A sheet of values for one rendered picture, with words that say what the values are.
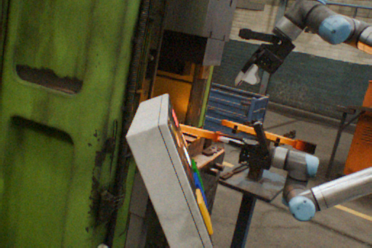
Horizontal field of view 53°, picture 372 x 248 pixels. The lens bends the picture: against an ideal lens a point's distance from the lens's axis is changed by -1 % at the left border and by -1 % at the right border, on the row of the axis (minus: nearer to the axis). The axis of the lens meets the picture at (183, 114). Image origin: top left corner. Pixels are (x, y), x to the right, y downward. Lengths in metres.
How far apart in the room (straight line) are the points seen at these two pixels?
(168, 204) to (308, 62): 8.56
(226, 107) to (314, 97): 4.14
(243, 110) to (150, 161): 4.56
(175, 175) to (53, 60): 0.71
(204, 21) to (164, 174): 0.66
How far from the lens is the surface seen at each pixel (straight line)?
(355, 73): 8.98
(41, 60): 1.33
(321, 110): 9.13
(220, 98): 5.34
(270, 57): 1.19
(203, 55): 1.30
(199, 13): 1.27
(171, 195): 0.74
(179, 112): 1.73
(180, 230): 0.77
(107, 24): 1.11
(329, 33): 1.11
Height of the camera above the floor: 1.36
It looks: 12 degrees down
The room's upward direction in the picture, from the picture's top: 11 degrees clockwise
